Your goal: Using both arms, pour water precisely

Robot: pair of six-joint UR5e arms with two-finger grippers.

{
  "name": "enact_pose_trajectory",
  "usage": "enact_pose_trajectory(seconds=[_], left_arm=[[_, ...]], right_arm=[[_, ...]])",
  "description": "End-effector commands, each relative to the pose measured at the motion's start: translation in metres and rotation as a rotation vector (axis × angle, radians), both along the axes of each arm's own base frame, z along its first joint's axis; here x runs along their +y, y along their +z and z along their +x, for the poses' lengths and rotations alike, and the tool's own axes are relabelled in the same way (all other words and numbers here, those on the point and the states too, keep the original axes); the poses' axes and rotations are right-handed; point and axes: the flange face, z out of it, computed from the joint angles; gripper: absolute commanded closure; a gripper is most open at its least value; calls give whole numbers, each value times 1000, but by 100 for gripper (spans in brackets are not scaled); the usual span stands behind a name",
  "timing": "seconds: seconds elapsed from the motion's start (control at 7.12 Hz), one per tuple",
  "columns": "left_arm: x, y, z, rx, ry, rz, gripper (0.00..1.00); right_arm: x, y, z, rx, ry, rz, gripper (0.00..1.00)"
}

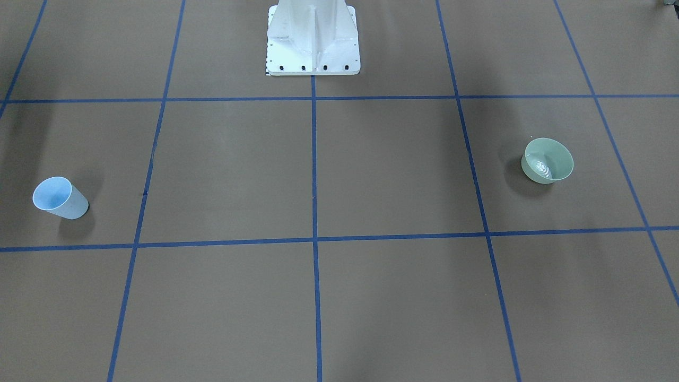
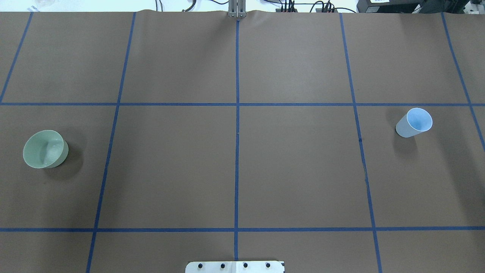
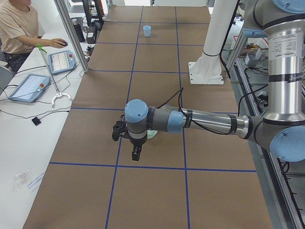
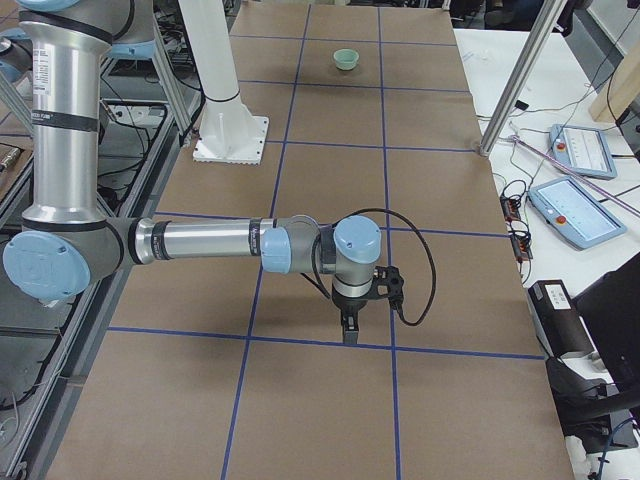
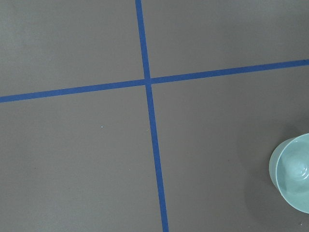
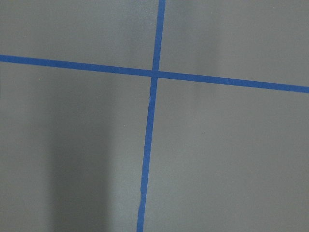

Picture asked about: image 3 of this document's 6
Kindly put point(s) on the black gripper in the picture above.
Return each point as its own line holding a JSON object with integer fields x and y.
{"x": 137, "y": 142}

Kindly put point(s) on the light green bowl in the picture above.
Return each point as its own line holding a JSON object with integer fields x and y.
{"x": 151, "y": 133}

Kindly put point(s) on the light blue plastic cup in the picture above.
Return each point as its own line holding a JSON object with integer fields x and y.
{"x": 147, "y": 30}

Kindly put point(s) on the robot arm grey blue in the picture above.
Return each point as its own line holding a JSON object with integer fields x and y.
{"x": 283, "y": 22}

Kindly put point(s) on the small black square pad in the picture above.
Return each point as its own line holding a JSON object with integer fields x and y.
{"x": 36, "y": 121}

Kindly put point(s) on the teach pendant far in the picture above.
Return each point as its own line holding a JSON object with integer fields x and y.
{"x": 60, "y": 62}

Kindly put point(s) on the teach pendant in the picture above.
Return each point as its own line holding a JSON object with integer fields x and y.
{"x": 60, "y": 62}
{"x": 30, "y": 88}

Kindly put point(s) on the black power adapter box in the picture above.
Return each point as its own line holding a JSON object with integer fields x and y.
{"x": 91, "y": 35}

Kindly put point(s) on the teach pendant near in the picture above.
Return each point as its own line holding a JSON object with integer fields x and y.
{"x": 30, "y": 88}

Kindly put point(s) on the clear plastic bag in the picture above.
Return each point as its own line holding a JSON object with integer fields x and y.
{"x": 21, "y": 179}

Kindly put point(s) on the black bottle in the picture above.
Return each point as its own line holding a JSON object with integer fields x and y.
{"x": 78, "y": 30}

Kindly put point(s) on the reacher grabber stick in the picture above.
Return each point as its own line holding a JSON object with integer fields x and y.
{"x": 58, "y": 93}

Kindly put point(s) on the grey metal box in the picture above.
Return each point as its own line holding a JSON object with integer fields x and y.
{"x": 252, "y": 58}

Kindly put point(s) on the person in beige shirt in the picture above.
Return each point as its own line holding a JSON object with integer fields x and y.
{"x": 19, "y": 28}

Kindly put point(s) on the white camera pedestal column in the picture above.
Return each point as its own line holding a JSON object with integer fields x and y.
{"x": 207, "y": 69}

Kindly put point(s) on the aluminium frame post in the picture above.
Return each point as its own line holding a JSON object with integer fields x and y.
{"x": 64, "y": 15}

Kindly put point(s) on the aluminium frame rack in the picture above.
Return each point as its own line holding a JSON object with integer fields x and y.
{"x": 279, "y": 151}

